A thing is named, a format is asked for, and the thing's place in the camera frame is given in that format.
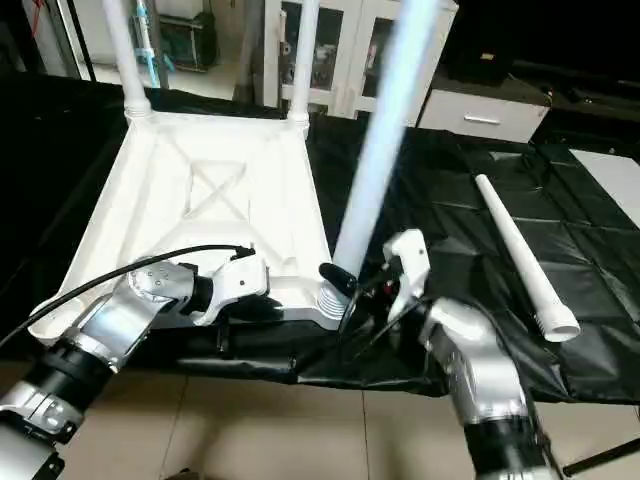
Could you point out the white flat board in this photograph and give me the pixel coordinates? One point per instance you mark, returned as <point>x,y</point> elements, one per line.
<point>612,180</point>

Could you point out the black tripod leg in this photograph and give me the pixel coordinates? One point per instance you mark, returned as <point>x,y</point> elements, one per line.
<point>605,458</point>

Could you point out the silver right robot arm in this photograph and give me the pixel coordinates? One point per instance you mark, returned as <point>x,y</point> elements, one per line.
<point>480,370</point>

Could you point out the light blue stand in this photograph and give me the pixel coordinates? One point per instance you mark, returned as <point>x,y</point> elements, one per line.
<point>150,40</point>

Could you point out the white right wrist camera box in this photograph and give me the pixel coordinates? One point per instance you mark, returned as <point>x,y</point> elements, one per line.
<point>410,260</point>

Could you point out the black work mat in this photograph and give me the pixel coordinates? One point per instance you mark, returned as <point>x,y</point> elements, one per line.
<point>470,260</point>

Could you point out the white drawer unit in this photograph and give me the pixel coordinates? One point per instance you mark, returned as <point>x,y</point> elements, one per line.
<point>485,118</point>

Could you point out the white plastic table top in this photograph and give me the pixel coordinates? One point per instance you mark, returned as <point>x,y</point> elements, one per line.
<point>220,200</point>

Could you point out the white glass door cabinet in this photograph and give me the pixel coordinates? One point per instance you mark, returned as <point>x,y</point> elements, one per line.
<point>340,50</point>

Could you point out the white plastic table leg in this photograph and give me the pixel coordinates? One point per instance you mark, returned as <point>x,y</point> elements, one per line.
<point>125,60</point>
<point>385,130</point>
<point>520,250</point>
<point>303,60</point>

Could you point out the dark low sideboard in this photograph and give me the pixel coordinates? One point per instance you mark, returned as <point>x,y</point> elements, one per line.
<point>560,40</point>

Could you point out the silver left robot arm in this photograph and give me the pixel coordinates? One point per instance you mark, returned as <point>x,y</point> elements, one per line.
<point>110,320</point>

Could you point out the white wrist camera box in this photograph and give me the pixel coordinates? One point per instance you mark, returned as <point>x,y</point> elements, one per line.
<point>410,260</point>
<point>240,280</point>

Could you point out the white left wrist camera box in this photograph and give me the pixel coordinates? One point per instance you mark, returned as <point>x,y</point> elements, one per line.
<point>240,280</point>

